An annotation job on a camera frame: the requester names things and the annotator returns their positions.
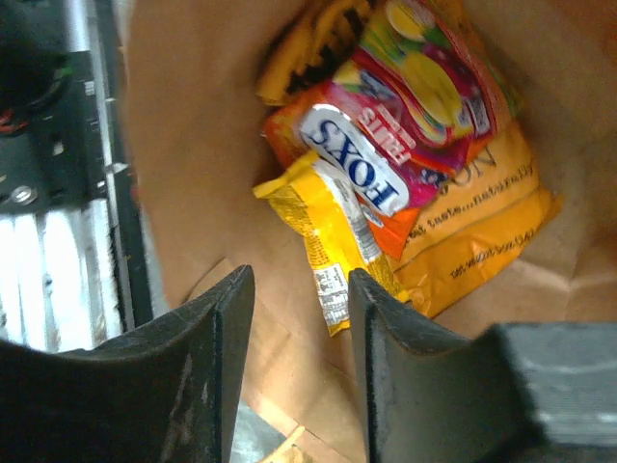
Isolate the yellow snack bag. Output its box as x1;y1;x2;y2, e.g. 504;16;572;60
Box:
253;151;409;337

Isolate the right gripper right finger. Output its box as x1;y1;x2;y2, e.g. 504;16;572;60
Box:
349;270;616;462

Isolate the aluminium rail frame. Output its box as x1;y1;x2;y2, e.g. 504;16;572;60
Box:
1;1;165;352

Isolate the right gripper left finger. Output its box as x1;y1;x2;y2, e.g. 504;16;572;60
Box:
1;265;255;462

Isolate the Fox's fruits candy bag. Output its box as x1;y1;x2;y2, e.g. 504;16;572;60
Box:
263;0;524;261

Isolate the red paper bag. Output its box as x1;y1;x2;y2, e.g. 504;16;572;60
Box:
124;1;616;462

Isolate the orange Kettle chips bag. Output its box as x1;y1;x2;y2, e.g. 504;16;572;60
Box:
257;1;559;316

